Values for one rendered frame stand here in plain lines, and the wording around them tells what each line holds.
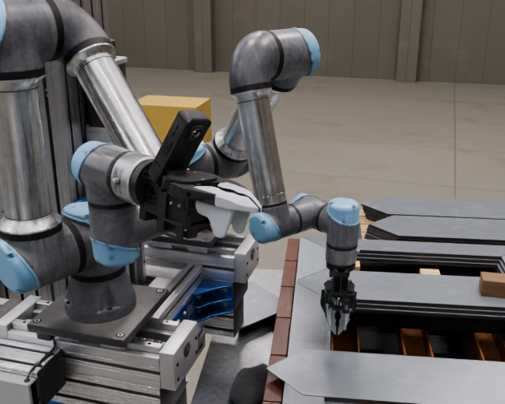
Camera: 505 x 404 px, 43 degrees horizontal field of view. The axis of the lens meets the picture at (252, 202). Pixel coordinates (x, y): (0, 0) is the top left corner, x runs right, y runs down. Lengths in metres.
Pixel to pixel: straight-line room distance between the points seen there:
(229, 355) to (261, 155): 0.67
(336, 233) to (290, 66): 0.40
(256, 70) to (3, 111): 0.56
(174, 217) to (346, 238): 0.71
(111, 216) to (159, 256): 0.85
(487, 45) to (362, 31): 1.88
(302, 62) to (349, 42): 9.03
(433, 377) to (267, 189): 0.57
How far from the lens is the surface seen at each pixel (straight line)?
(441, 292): 1.93
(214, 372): 1.82
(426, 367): 1.60
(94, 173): 0.98
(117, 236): 1.02
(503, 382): 1.60
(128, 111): 1.14
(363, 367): 1.57
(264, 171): 1.47
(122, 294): 1.38
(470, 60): 10.50
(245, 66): 1.46
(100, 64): 1.18
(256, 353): 1.90
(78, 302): 1.38
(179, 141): 0.85
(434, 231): 2.34
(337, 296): 1.57
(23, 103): 1.18
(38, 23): 1.17
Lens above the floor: 1.73
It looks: 20 degrees down
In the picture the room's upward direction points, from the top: straight up
